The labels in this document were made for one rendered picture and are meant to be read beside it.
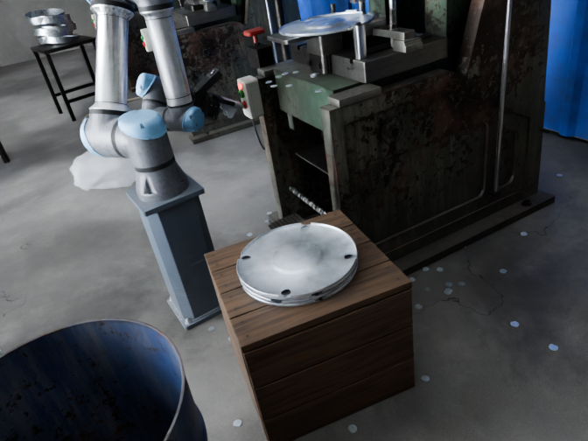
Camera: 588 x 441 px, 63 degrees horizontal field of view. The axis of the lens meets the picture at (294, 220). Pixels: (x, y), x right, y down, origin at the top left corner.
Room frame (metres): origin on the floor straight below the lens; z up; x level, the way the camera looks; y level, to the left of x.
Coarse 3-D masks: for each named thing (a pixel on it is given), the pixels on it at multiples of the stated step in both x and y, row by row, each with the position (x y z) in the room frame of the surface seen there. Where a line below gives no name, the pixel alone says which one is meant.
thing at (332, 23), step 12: (336, 12) 1.69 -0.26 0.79; (348, 12) 1.66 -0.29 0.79; (360, 12) 1.63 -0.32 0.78; (288, 24) 1.65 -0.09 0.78; (300, 24) 1.62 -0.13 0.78; (312, 24) 1.55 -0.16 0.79; (324, 24) 1.51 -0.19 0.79; (336, 24) 1.50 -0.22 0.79; (348, 24) 1.48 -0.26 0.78; (288, 36) 1.48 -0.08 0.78; (300, 36) 1.44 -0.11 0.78
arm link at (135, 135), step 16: (128, 112) 1.34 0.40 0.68; (144, 112) 1.33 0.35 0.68; (128, 128) 1.25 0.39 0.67; (144, 128) 1.25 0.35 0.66; (160, 128) 1.28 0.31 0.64; (112, 144) 1.29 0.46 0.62; (128, 144) 1.26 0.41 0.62; (144, 144) 1.25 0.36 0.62; (160, 144) 1.27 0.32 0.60; (144, 160) 1.25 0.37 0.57; (160, 160) 1.26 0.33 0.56
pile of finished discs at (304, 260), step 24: (264, 240) 1.05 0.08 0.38; (288, 240) 1.03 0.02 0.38; (312, 240) 1.01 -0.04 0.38; (336, 240) 0.99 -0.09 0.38; (240, 264) 0.96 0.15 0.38; (264, 264) 0.94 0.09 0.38; (288, 264) 0.92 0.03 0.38; (312, 264) 0.90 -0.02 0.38; (336, 264) 0.89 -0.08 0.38; (264, 288) 0.85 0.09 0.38; (288, 288) 0.84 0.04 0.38; (312, 288) 0.82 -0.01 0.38; (336, 288) 0.83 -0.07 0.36
